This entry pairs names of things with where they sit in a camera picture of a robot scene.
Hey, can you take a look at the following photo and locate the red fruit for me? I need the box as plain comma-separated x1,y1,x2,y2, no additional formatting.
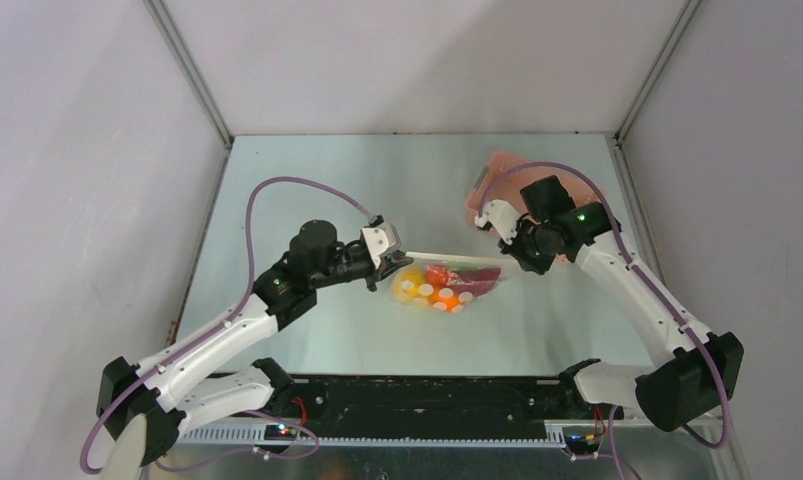
448,267,502,297

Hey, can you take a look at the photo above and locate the clear dotted zip top bag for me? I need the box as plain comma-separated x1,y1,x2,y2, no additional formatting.
389,252,519,314

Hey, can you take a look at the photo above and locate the orange red carrot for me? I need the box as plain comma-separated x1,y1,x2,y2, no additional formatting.
424,265,453,288

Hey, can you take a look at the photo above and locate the orange fruit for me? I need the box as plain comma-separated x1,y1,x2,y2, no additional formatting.
428,287,474,313

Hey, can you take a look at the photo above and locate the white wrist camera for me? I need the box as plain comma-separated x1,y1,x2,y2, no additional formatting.
361,221,401,266
474,199,522,245

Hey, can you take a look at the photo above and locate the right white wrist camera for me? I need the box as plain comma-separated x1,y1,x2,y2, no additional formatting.
474,199,522,245

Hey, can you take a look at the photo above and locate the aluminium frame rail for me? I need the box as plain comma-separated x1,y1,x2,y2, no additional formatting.
127,377,734,452

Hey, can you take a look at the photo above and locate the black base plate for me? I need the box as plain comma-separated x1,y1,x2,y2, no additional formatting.
260,374,611,442

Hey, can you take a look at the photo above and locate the yellow lemon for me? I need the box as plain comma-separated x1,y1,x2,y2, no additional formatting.
391,266,435,307

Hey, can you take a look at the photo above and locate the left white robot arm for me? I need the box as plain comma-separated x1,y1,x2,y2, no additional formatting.
96,217,412,479

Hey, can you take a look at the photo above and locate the pink plastic basket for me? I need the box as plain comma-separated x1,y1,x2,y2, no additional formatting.
466,152,621,275

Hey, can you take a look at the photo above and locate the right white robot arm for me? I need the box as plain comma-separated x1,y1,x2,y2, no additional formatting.
476,176,744,432

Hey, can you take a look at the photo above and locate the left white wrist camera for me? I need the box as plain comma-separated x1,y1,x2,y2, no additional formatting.
361,221,401,266

